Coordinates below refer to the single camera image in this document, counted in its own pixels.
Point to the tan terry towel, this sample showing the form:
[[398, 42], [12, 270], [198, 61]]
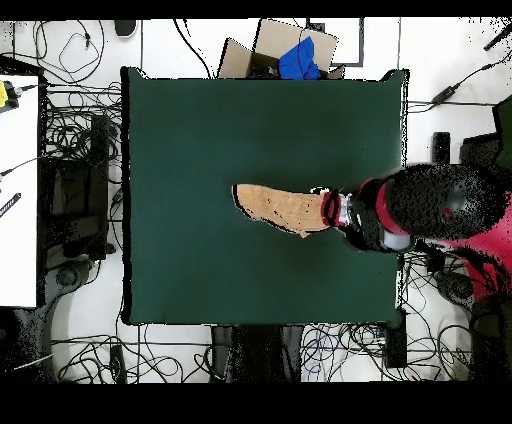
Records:
[[280, 206]]

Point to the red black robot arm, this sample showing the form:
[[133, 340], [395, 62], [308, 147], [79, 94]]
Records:
[[440, 200]]

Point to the black flat strip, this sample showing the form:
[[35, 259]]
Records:
[[10, 204]]

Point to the black equipment stand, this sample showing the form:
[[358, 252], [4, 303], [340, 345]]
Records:
[[441, 147], [100, 160]]

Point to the blue cloth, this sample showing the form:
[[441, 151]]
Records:
[[298, 62]]

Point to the dark green table cloth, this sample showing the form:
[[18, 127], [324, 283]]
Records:
[[200, 120]]

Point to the black power adapter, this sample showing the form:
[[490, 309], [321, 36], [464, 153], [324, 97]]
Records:
[[444, 95]]

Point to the open cardboard box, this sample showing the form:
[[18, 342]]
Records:
[[280, 38]]

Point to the grey round stand base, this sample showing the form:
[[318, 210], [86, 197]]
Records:
[[68, 276]]

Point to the black computer mouse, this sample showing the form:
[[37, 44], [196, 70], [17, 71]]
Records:
[[125, 27]]

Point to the white desk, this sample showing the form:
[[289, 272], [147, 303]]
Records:
[[18, 240]]

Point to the yellow black device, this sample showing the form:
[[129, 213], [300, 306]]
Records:
[[3, 94]]

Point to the grey rectangular frame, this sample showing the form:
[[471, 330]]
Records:
[[361, 40]]

